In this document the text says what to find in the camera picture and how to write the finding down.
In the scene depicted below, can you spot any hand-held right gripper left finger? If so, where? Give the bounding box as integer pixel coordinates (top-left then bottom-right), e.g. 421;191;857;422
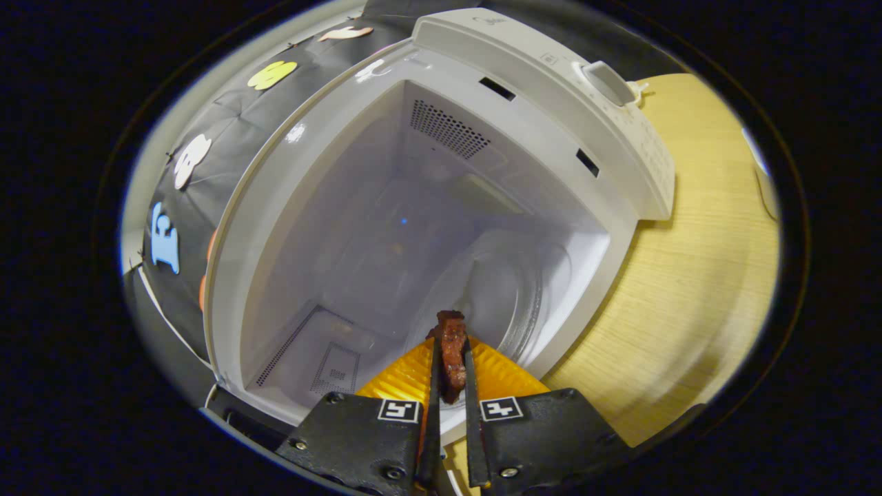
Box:
276;335;442;496

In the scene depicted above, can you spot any glass turntable plate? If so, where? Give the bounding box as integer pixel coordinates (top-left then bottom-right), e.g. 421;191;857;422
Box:
407;231;576;362

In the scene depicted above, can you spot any red-brown meat piece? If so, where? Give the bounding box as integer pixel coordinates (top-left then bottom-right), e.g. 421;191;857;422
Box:
433;310;471;405

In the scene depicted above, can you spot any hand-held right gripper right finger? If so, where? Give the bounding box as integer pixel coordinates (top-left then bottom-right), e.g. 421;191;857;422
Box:
463;335;631;493

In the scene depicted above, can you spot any white microwave oven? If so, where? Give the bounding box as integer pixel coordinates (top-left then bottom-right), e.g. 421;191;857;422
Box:
200;7;679;459

